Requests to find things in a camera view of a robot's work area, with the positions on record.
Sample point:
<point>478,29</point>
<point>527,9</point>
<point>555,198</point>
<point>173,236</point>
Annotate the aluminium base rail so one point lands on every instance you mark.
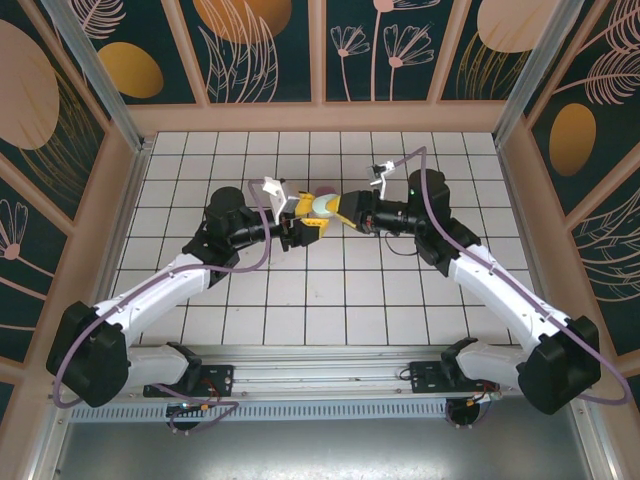
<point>320,372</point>

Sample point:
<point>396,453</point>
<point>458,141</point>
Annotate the mint green earbuds charging case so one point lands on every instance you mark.
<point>324,206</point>

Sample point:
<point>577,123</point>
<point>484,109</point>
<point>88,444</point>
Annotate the aluminium frame post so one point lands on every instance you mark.
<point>99,75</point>
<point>541,75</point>

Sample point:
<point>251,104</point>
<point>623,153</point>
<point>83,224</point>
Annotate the grey metal front panel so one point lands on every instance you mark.
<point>320,450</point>

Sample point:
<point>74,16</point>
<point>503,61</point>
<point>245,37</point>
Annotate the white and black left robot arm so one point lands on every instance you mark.
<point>160,290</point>

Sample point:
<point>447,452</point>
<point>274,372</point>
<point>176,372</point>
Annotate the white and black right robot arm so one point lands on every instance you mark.
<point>500,290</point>

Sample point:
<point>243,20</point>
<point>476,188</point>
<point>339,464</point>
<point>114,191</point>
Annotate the pink earbuds charging case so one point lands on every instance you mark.
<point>326,190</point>

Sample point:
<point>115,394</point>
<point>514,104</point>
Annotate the aluminium side rail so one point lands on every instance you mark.
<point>521,215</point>
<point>127,215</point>

